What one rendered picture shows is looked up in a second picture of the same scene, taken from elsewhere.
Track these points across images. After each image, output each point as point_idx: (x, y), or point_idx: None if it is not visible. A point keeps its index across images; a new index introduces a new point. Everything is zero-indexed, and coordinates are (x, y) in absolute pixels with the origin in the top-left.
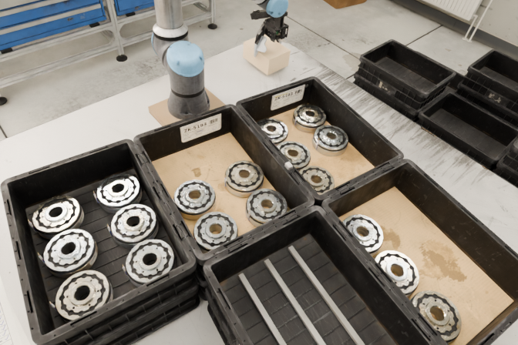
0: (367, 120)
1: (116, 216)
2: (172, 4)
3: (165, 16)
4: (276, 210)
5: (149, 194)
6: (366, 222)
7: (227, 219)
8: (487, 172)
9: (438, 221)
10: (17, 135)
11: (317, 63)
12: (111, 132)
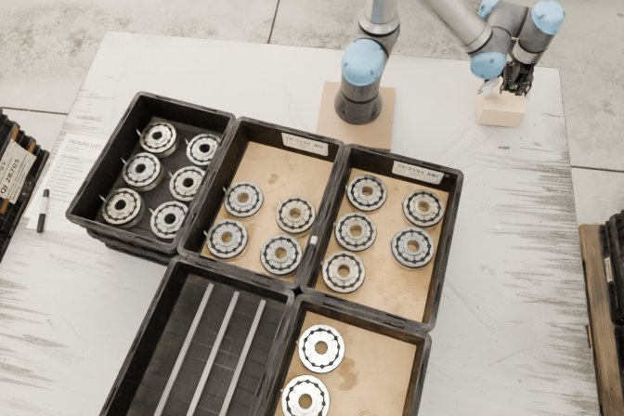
0: (527, 260)
1: (184, 169)
2: None
3: (369, 7)
4: (281, 265)
5: None
6: (335, 344)
7: (242, 237)
8: None
9: (404, 413)
10: (219, 41)
11: (563, 148)
12: (279, 85)
